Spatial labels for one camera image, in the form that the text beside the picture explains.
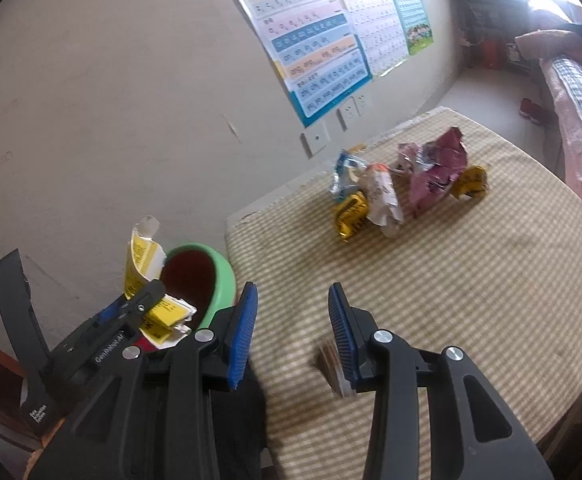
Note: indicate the yellow black wrapper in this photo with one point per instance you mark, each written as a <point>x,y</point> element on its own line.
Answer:
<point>353,215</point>

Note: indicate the orange brown blanket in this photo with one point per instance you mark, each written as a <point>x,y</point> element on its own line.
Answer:
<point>541,40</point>

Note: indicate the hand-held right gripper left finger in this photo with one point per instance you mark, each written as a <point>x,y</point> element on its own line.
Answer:
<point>243,330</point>

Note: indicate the white wall socket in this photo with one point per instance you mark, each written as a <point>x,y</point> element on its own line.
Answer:
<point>348,115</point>
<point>362,104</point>

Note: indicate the green and red bin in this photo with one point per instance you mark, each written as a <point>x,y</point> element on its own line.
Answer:
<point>221,270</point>

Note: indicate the dark shelf desk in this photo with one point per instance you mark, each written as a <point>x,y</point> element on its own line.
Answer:
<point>476,10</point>

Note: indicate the red shoe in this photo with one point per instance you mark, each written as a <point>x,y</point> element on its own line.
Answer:
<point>544,116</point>
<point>528,107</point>

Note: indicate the green blue number wall poster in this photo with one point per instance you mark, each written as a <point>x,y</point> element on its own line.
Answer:
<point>411,10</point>

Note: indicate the white blank wall plate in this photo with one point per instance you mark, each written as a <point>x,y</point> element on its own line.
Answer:
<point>315,139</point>

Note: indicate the purple foil wrapper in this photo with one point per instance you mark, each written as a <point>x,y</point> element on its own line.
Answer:
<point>436,175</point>

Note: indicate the red box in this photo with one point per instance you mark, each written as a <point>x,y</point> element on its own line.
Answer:
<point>491,52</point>

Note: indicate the yellow paper wrapper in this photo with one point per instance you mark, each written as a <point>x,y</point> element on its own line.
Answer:
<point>143,260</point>

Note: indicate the blue white plastic wrapper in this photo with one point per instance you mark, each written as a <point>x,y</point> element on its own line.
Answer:
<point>343,175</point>

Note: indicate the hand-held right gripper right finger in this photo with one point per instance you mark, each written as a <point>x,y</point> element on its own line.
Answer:
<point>343,330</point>

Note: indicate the white pink chart wall poster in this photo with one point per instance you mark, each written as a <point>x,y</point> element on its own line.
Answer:
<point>371,15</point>

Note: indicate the white orange wrapper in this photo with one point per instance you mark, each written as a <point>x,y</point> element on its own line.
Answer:
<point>383,195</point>

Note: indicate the large blue letter wall poster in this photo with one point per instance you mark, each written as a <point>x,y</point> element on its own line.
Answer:
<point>311,35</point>

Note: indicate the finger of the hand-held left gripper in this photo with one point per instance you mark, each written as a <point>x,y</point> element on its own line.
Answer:
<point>16,300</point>
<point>136,305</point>

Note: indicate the small yellow brown wrapper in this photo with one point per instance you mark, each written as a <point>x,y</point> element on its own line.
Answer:
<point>471,182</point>

